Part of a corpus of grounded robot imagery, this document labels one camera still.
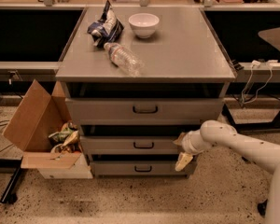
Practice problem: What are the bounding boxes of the white cables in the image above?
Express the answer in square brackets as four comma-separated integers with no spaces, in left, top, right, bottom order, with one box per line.
[239,59,280,105]

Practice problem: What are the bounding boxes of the clear plastic water bottle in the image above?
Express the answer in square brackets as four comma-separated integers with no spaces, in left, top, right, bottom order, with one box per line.
[104,43,144,77]

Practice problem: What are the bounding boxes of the grey drawer cabinet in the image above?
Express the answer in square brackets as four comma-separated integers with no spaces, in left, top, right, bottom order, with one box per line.
[56,7,235,164]

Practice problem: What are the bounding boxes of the grey drawer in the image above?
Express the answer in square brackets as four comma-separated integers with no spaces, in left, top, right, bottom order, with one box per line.
[81,136,181,155]
[91,161,197,177]
[65,98,223,125]

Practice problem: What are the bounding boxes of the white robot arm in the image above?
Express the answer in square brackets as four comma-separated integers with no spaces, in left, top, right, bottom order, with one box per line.
[175,120,280,224]

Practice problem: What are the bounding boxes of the black table leg left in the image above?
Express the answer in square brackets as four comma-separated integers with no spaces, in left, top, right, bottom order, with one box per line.
[0,159,22,204]

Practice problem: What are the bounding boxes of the black table leg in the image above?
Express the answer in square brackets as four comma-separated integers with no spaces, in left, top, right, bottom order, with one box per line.
[221,98,280,133]
[0,159,22,204]

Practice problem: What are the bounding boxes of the grey top drawer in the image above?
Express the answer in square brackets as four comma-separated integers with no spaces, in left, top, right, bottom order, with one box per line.
[65,98,223,125]

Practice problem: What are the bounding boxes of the brown cardboard box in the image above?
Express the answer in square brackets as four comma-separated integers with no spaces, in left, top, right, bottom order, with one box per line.
[3,80,92,179]

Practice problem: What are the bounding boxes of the blue white chip bag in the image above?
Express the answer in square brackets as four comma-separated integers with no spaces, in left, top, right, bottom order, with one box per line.
[87,0,124,49]

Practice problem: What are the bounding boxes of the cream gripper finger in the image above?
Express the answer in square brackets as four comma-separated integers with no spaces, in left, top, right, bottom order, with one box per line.
[175,152,193,172]
[173,133,187,146]

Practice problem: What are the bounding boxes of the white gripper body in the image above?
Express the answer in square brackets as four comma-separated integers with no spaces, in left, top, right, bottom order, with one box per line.
[181,130,212,155]

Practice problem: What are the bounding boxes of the white ceramic bowl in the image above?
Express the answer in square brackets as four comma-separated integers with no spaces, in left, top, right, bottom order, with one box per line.
[128,13,160,38]

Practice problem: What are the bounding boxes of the black table leg right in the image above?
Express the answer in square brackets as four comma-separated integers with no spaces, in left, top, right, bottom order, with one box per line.
[221,98,280,133]

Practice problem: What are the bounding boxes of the grey bottom drawer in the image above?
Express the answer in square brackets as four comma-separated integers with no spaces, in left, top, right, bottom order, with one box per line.
[91,161,197,177]

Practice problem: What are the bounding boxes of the crumpled snack wrappers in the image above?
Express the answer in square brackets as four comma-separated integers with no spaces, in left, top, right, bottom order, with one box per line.
[48,121,82,153]

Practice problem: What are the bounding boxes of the black office chair base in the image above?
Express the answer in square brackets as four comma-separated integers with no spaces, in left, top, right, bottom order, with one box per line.
[257,200,268,217]

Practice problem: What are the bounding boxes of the round grey side table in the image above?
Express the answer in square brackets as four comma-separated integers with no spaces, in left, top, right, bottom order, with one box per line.
[259,27,280,51]

